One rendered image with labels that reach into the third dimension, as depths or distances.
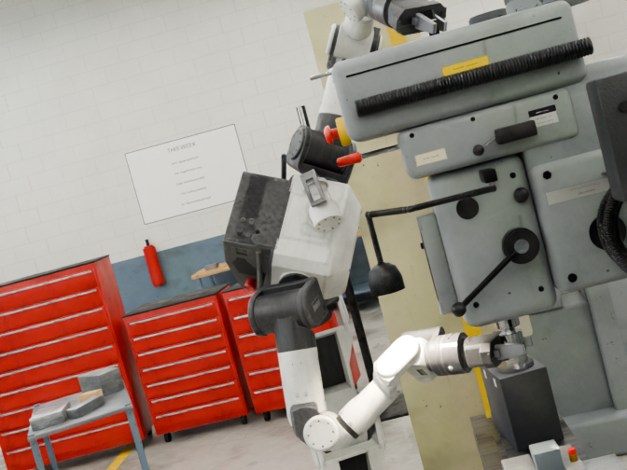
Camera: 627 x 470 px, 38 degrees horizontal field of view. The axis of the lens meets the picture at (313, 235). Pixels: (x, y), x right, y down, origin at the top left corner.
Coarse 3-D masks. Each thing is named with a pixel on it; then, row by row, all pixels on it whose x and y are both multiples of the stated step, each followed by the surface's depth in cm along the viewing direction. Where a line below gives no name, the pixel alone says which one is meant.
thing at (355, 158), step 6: (378, 150) 199; (384, 150) 199; (390, 150) 199; (348, 156) 200; (354, 156) 199; (360, 156) 199; (366, 156) 199; (372, 156) 200; (342, 162) 200; (348, 162) 199; (354, 162) 200
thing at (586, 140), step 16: (592, 64) 175; (608, 64) 174; (624, 64) 174; (528, 96) 176; (576, 96) 175; (576, 112) 175; (592, 128) 175; (560, 144) 176; (576, 144) 176; (592, 144) 176; (528, 160) 177; (544, 160) 177
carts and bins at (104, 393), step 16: (112, 368) 486; (80, 384) 489; (96, 384) 479; (112, 384) 481; (64, 400) 498; (80, 400) 466; (96, 400) 455; (112, 400) 462; (128, 400) 452; (32, 416) 477; (48, 416) 440; (64, 416) 444; (80, 416) 443; (96, 416) 435; (128, 416) 440; (32, 432) 438; (48, 432) 430; (32, 448) 428; (48, 448) 503; (144, 464) 442
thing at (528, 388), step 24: (504, 360) 234; (528, 360) 227; (504, 384) 222; (528, 384) 223; (504, 408) 226; (528, 408) 223; (552, 408) 223; (504, 432) 234; (528, 432) 223; (552, 432) 224
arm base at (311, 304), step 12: (264, 288) 213; (276, 288) 211; (288, 288) 210; (300, 288) 205; (312, 288) 206; (252, 300) 208; (300, 300) 202; (312, 300) 204; (324, 300) 211; (252, 312) 206; (300, 312) 202; (312, 312) 203; (324, 312) 209; (252, 324) 206; (312, 324) 203; (264, 336) 209
